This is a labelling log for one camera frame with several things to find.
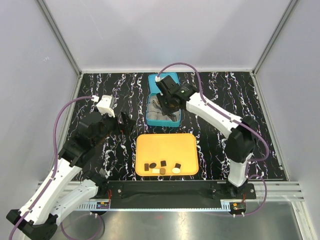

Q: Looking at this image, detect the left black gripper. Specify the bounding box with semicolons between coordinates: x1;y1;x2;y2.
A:
92;110;136;147

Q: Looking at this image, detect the dark square chocolate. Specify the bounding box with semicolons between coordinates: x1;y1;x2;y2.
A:
160;160;167;167

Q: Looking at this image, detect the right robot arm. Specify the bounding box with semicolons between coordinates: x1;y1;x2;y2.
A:
153;75;257;199

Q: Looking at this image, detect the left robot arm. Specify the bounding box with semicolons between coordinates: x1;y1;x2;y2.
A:
6;112;136;240

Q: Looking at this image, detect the dark rectangular chocolate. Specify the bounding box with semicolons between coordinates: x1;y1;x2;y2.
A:
144;163;149;171

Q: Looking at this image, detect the dark oval chocolate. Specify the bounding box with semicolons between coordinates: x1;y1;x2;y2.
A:
149;162;157;169

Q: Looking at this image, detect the white rectangular chocolate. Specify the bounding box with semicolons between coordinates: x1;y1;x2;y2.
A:
151;168;160;174

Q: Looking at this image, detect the brown round chocolate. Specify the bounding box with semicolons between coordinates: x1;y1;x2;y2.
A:
160;168;166;175

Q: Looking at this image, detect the white round chocolate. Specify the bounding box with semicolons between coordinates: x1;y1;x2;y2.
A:
172;167;181;174

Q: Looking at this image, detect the teal tin box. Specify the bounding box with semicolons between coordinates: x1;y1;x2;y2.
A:
146;73;182;128

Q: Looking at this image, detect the orange plastic tray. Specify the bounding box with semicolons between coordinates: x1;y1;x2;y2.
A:
134;133;199;177

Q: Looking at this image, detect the left small circuit board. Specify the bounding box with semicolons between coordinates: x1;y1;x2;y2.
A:
96;201;110;209

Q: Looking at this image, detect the small circuit board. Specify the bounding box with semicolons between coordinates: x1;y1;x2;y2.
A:
232;202;246;211
96;201;110;209

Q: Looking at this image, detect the right small circuit board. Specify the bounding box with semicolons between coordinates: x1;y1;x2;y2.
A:
232;202;246;211

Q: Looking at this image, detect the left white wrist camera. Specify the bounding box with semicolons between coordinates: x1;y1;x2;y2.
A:
96;95;116;118

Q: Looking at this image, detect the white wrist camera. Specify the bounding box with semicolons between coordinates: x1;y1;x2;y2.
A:
155;75;164;83
96;95;116;118

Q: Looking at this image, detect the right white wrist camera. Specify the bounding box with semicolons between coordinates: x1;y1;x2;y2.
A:
155;75;164;83

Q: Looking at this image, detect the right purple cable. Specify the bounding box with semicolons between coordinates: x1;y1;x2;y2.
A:
156;62;270;217

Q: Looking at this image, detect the purple cable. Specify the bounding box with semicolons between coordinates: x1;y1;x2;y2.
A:
156;62;270;217
8;95;105;240

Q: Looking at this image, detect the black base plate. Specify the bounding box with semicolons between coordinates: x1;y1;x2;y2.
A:
108;180;257;210

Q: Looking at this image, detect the white slotted cable duct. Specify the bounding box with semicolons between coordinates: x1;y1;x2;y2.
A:
75;201;97;211

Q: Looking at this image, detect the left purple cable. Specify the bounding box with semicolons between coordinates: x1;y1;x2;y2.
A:
8;95;105;240

